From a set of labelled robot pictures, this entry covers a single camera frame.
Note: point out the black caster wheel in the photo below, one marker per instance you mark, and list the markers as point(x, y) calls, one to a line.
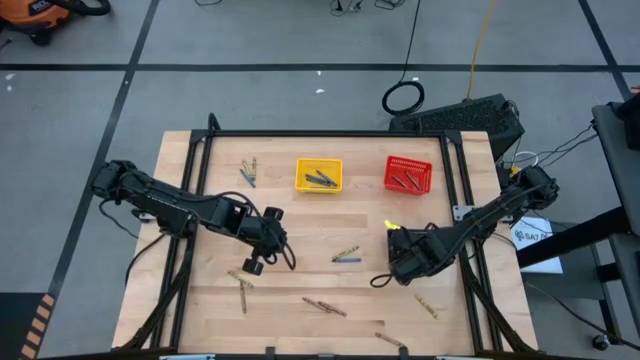
point(600, 342)

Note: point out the black desk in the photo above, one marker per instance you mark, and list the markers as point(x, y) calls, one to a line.
point(620, 160)

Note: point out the blue Crayola crayon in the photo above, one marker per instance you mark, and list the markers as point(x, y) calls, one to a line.
point(320, 180)
point(247, 178)
point(347, 259)
point(327, 177)
point(314, 182)

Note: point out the black computer case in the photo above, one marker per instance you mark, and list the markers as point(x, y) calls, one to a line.
point(460, 117)

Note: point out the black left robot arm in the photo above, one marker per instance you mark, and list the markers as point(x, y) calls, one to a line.
point(150, 197)

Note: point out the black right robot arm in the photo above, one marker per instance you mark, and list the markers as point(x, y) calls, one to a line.
point(490, 212)

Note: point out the orange shop vacuum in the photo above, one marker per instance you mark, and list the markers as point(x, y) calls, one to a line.
point(35, 15)

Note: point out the black metal stand beam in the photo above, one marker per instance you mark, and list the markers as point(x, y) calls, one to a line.
point(575, 237)

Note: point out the white paper sign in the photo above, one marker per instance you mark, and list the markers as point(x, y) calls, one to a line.
point(532, 232)

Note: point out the small white edge bracket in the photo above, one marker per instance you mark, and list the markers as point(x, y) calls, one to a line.
point(142, 216)

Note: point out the red plastic basket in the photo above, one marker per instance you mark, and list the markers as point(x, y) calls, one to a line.
point(420, 167)

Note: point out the black aluminium table frame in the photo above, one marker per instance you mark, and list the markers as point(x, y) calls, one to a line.
point(325, 134)

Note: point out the white metal mounting plate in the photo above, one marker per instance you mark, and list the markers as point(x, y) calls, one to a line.
point(460, 212)

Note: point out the yellow plastic basket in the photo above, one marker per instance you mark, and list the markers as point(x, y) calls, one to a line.
point(310, 165)

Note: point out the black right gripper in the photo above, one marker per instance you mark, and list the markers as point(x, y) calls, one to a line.
point(412, 255)

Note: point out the yellow gripper tag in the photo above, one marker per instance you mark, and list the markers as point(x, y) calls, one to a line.
point(391, 225)

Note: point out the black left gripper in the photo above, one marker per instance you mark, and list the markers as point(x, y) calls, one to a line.
point(260, 235)

